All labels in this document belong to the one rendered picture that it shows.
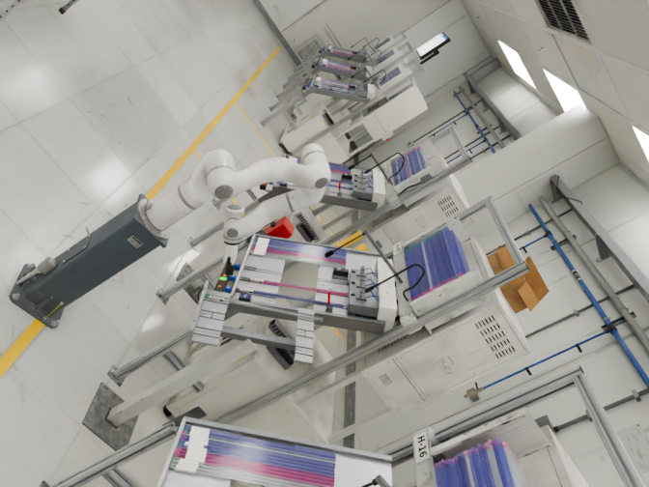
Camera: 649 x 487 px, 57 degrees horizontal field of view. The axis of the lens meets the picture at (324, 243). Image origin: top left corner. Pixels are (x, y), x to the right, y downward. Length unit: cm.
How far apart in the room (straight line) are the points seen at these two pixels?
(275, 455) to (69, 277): 125
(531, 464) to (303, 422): 136
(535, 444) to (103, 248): 179
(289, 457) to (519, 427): 73
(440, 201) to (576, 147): 223
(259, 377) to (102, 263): 90
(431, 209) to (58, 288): 237
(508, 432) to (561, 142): 426
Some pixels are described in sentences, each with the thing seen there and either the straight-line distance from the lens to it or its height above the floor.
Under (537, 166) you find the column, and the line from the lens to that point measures 595.
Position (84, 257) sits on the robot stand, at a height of 39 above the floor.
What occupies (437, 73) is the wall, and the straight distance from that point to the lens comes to 1133.
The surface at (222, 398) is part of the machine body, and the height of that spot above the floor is 34.
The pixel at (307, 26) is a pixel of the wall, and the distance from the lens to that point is 1117.
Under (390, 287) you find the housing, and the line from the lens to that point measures 286.
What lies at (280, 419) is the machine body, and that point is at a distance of 309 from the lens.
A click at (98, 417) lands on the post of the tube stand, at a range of 291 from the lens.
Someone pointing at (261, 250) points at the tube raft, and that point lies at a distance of 315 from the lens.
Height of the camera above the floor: 196
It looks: 17 degrees down
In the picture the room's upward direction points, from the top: 60 degrees clockwise
